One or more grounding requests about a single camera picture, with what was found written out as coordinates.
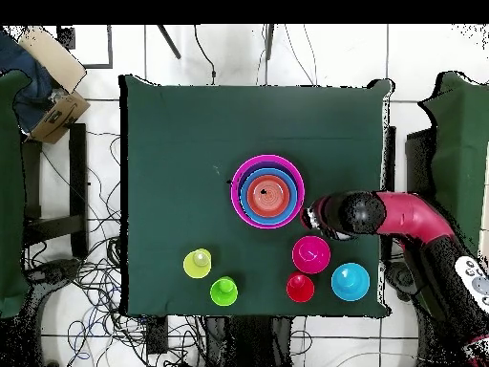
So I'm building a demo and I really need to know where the small orange bowl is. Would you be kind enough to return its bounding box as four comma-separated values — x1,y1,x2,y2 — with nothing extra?
245,174,291,219

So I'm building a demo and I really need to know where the black cable with connector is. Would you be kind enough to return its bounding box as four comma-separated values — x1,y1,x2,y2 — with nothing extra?
193,24,217,85

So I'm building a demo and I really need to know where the yellow cup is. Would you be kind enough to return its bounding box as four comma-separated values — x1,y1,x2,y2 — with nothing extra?
182,248,213,280

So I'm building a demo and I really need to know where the dark blue cloth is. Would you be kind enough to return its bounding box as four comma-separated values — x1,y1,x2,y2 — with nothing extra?
0,30,66,133

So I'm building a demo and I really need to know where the black floor box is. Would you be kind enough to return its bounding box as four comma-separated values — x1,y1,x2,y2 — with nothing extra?
145,315,169,355

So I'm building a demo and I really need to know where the large pink bowl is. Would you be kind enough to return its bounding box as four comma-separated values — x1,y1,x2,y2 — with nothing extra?
229,154,306,230

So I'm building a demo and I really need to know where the dark green tablecloth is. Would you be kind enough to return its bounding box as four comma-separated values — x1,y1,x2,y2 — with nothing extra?
119,74,394,318

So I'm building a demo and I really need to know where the tangle of black cables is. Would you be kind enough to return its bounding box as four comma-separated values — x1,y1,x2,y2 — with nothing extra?
22,129,207,367

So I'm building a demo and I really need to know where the black stand frame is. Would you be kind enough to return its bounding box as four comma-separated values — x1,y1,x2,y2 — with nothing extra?
20,122,89,259

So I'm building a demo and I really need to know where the red cup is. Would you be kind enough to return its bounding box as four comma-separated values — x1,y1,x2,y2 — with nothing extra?
286,271,316,304

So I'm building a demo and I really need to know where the small crimson bowl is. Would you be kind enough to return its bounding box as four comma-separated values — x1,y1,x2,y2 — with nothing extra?
291,235,332,275

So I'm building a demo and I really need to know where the small blue bowl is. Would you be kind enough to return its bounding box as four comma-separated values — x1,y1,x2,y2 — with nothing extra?
330,262,372,303

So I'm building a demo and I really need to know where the green cup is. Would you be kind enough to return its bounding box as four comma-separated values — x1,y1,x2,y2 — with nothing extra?
209,275,240,308

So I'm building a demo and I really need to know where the brown cardboard box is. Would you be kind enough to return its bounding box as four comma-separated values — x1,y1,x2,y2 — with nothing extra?
30,91,92,145

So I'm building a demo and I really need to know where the beige cushion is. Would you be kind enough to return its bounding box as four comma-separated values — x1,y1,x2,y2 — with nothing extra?
18,25,87,94

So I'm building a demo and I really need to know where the black box cabinet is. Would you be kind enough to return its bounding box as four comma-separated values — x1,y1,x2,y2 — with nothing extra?
404,129,436,194

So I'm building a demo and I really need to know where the medium blue bowl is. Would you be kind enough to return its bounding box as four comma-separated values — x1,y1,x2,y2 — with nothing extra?
239,167,299,227

